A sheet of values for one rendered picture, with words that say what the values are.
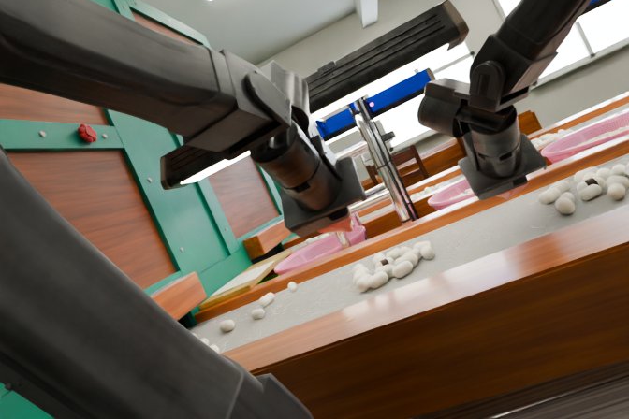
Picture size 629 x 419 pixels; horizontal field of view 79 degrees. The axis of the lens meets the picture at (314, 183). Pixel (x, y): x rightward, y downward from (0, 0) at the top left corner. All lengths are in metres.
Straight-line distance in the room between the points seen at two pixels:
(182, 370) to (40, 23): 0.19
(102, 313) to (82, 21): 0.16
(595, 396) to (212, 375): 0.31
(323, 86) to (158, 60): 0.44
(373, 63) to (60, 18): 0.51
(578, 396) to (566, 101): 5.96
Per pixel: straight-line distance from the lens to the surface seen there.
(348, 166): 0.46
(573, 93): 6.35
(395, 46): 0.69
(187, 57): 0.31
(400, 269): 0.60
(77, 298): 0.19
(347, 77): 0.68
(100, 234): 0.91
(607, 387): 0.43
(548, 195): 0.70
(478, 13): 6.21
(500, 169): 0.58
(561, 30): 0.49
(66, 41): 0.25
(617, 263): 0.42
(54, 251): 0.19
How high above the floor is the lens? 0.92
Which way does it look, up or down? 1 degrees up
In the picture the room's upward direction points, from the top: 25 degrees counter-clockwise
